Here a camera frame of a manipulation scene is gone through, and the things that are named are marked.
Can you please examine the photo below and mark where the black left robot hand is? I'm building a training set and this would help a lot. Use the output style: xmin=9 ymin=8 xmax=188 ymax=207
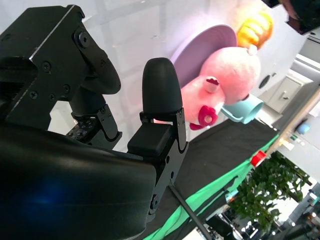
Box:
xmin=262 ymin=0 xmax=320 ymax=36

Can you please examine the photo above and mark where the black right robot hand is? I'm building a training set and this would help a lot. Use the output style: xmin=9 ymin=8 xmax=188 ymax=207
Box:
xmin=0 ymin=4 xmax=190 ymax=240

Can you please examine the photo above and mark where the pink plush doll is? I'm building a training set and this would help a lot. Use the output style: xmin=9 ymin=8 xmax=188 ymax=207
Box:
xmin=180 ymin=46 xmax=262 ymax=132

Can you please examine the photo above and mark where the purple round plate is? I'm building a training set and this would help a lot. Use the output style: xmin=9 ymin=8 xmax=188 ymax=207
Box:
xmin=170 ymin=24 xmax=238 ymax=87

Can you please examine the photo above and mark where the orange white striped pumpkin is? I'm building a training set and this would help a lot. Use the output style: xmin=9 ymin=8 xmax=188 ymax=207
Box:
xmin=236 ymin=11 xmax=274 ymax=50

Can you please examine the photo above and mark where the white cabinet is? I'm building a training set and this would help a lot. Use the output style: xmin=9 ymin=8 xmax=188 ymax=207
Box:
xmin=257 ymin=53 xmax=316 ymax=121

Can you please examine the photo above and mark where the light blue mug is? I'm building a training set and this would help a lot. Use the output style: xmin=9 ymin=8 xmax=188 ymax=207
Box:
xmin=221 ymin=95 xmax=265 ymax=125

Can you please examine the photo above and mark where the small blue round object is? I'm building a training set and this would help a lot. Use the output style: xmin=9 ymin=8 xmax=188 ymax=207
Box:
xmin=296 ymin=121 xmax=312 ymax=135

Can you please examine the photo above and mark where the thin black rod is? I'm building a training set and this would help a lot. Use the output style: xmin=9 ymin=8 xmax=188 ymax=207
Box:
xmin=167 ymin=184 xmax=214 ymax=240

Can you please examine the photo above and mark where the green cloth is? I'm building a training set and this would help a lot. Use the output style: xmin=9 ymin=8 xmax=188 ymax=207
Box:
xmin=142 ymin=136 xmax=279 ymax=240

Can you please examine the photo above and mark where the small red box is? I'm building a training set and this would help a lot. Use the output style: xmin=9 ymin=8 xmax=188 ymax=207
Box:
xmin=250 ymin=150 xmax=269 ymax=167

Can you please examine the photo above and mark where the green leafy plant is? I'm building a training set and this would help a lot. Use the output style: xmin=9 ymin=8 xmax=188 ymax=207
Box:
xmin=229 ymin=151 xmax=311 ymax=229

